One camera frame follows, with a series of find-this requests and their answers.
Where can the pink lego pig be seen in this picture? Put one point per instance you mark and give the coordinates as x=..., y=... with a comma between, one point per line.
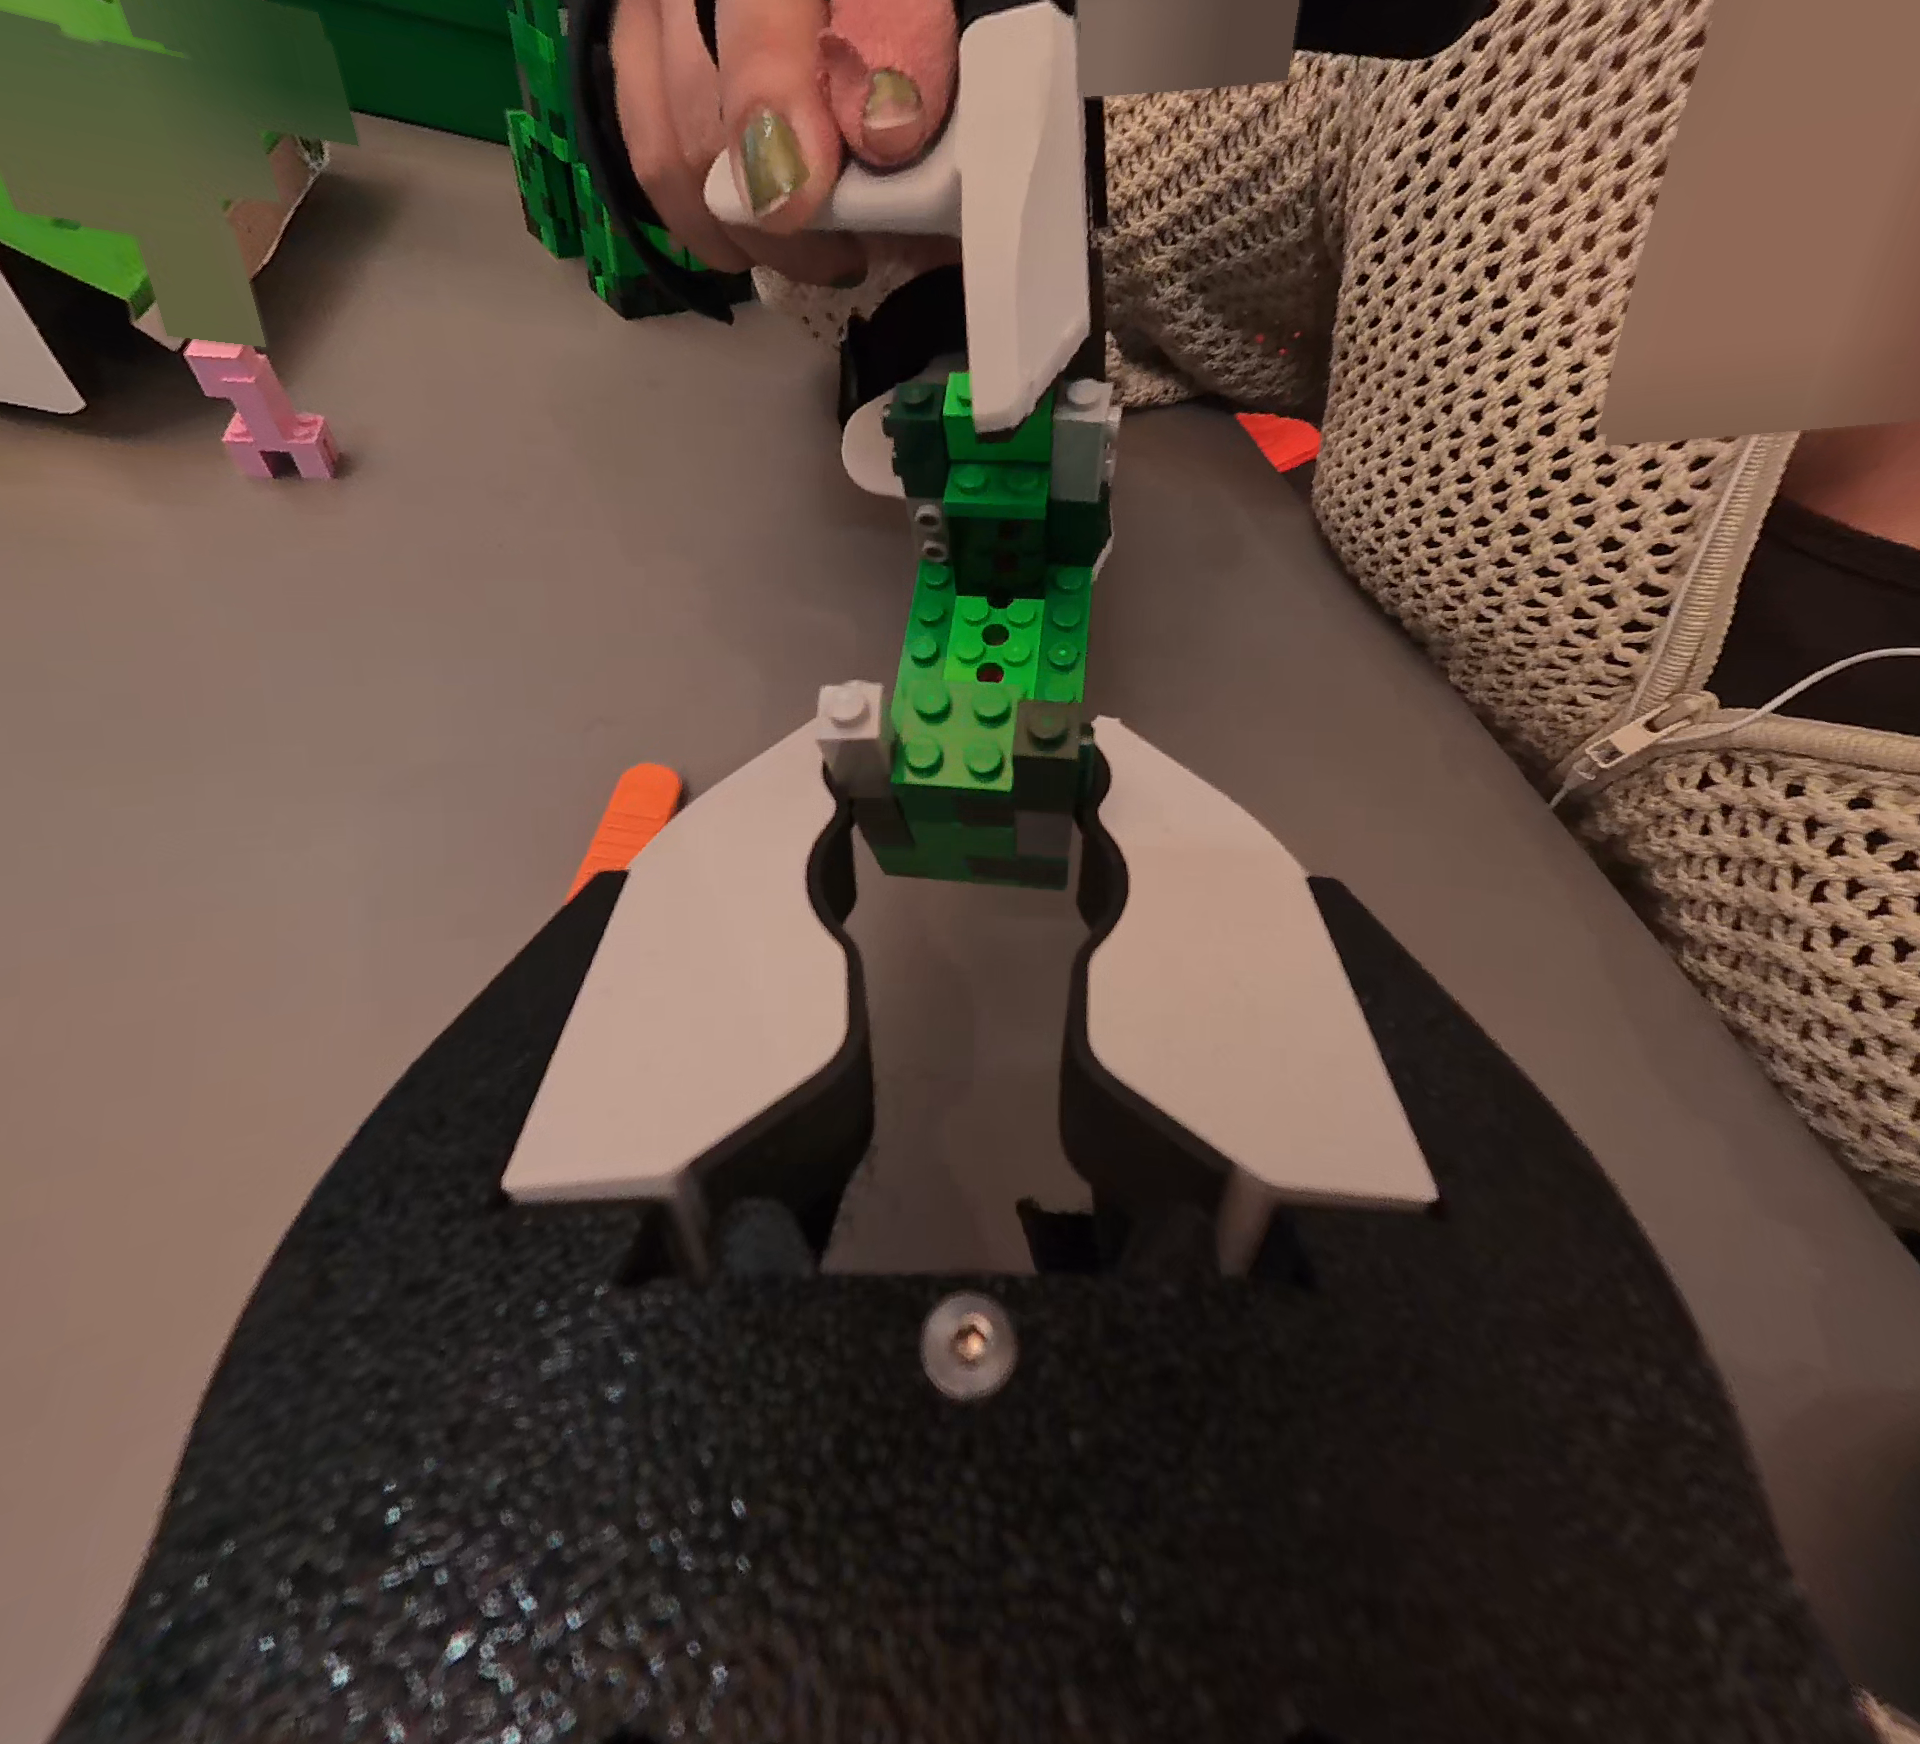
x=248, y=387

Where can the green pixel-pattern lego figure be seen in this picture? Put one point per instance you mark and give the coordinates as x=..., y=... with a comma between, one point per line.
x=548, y=49

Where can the green lego build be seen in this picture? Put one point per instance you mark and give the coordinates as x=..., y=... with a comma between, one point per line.
x=975, y=724

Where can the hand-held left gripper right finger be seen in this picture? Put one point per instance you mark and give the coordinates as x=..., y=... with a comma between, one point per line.
x=1247, y=1025

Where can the black shirt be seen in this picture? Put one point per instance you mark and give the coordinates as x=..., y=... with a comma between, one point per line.
x=1832, y=604

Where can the person's right hand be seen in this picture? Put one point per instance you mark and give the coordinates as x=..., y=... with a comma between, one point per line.
x=662, y=78

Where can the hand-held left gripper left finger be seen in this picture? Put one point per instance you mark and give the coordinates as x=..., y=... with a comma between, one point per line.
x=691, y=1011

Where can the orange brick separator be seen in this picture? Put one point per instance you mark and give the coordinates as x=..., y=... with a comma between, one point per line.
x=630, y=815

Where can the cream knit cardigan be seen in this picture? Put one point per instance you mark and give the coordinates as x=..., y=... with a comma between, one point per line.
x=1472, y=349

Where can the green lego box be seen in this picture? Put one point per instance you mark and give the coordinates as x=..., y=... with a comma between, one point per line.
x=76, y=259

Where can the red plastic piece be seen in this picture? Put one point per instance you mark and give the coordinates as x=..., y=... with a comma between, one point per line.
x=1279, y=440

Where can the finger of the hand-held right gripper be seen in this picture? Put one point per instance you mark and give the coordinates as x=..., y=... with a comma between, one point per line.
x=1029, y=214
x=867, y=446

